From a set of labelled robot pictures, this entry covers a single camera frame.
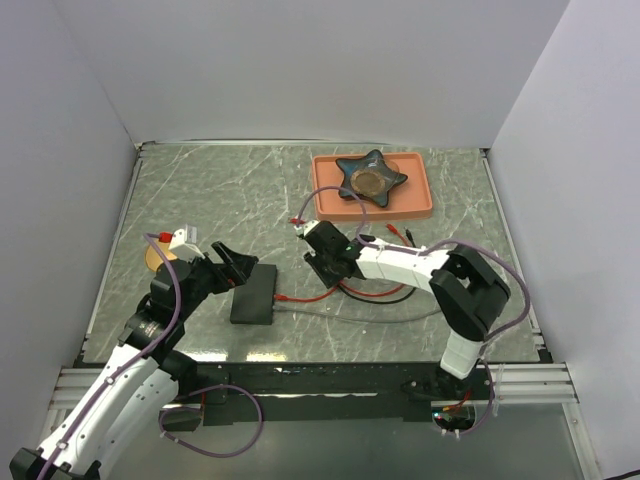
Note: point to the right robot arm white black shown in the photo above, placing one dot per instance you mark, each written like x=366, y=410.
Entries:
x=469, y=292

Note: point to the black network switch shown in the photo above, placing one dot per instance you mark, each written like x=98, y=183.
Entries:
x=252, y=303

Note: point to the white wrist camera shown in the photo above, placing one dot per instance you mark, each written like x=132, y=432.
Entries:
x=302, y=229
x=182, y=243

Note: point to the salmon pink tray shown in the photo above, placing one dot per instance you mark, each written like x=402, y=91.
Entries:
x=408, y=201

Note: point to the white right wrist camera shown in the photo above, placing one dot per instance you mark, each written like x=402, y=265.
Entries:
x=302, y=229

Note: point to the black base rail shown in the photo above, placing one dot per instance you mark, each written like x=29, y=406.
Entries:
x=226, y=393

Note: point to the aluminium frame rail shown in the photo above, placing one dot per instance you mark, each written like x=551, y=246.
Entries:
x=514, y=383

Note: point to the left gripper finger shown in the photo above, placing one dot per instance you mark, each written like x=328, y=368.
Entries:
x=228, y=256
x=238, y=268

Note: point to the dark blue star dish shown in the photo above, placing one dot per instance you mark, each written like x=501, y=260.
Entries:
x=369, y=177

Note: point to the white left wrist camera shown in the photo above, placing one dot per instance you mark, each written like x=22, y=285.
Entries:
x=182, y=243

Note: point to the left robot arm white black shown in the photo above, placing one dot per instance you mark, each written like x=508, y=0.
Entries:
x=143, y=373

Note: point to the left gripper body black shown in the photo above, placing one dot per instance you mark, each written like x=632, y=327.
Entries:
x=208, y=278

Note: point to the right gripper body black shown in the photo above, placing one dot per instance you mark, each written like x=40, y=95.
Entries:
x=322, y=266

